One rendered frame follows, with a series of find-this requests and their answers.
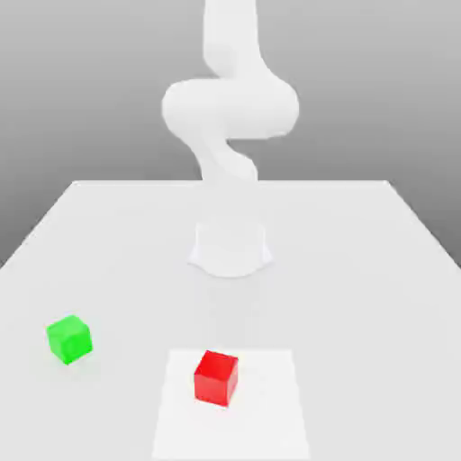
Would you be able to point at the small green cube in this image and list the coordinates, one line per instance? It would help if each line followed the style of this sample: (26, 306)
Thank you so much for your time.
(69, 340)

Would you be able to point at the small red cube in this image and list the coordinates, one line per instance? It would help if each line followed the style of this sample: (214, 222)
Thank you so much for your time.
(215, 380)

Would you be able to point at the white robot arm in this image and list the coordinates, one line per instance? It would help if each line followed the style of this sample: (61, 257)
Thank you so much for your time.
(230, 108)

